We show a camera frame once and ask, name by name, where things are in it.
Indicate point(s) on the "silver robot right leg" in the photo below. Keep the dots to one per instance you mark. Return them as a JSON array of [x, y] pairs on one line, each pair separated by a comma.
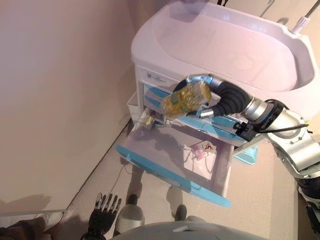
[[181, 212]]

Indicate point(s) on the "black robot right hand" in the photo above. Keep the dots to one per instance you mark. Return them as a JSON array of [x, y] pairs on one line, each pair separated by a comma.
[[232, 97]]

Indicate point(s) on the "grey robot torso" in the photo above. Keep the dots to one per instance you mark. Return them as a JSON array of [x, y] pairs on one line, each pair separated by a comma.
[[187, 232]]

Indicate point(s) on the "pink white medicine packet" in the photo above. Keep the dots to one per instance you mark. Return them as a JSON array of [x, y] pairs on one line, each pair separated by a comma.
[[203, 150]]

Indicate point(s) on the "bystander person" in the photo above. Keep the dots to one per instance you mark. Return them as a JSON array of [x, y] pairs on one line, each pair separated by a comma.
[[22, 230]]

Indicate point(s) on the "light blue waste bin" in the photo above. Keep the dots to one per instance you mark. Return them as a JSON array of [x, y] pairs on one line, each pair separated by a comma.
[[247, 156]]

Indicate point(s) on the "amber medicine bottle yellow lid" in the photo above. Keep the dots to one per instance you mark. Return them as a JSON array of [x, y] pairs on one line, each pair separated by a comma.
[[185, 100]]

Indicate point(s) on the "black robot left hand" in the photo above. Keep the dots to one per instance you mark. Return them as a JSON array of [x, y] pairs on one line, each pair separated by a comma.
[[102, 220]]

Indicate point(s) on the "white medical cart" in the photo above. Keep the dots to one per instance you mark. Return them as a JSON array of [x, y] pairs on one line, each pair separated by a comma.
[[212, 45]]

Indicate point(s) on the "metal IV pole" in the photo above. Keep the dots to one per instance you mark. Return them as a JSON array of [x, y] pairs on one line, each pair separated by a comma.
[[301, 23]]

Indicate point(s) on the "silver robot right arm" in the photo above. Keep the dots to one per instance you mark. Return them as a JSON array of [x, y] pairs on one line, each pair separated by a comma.
[[287, 120]]

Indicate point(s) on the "white cart side bin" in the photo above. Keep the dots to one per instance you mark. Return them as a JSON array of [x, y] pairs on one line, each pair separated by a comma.
[[132, 107]]

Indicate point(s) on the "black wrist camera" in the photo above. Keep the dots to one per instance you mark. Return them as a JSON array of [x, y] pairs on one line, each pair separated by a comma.
[[246, 131]]

